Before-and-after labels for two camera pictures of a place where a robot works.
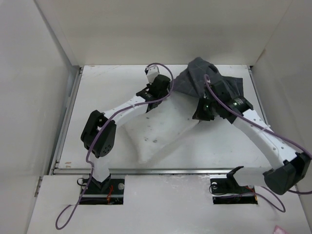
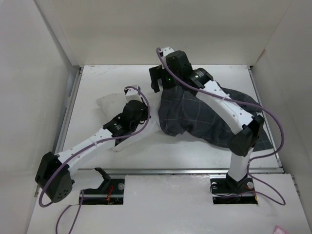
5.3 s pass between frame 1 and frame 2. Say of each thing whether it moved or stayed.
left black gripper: moved
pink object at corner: stayed
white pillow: moved
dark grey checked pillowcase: moved
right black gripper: moved
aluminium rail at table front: stayed
